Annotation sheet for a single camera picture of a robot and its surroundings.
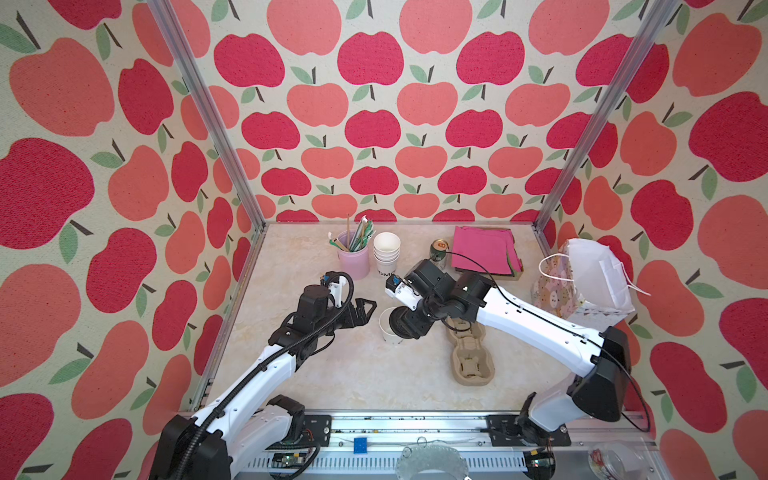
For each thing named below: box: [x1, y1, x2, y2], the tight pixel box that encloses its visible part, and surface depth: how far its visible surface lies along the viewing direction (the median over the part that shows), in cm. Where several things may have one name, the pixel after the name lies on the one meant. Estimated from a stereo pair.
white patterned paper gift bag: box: [531, 238, 651, 319], surface depth 80 cm
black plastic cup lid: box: [389, 307, 420, 340], surface depth 68 cm
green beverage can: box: [430, 238, 448, 261], surface depth 103 cm
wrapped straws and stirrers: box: [328, 214, 376, 252], surface depth 97 cm
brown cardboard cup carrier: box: [446, 316, 495, 386], surface depth 82 cm
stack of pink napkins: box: [452, 226, 524, 277], surface depth 110 cm
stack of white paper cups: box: [373, 232, 401, 276], surface depth 98 cm
